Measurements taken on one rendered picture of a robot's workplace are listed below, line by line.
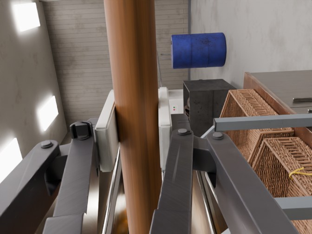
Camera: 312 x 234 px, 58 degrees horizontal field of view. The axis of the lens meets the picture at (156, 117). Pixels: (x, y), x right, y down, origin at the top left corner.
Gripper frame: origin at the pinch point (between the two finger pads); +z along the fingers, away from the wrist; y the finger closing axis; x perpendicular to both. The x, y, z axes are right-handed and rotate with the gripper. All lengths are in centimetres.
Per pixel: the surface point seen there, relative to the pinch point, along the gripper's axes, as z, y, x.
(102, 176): 134, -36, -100
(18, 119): 588, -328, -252
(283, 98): 118, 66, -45
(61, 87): 892, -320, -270
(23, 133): 595, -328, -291
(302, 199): 37, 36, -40
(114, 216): 83, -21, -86
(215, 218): 93, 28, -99
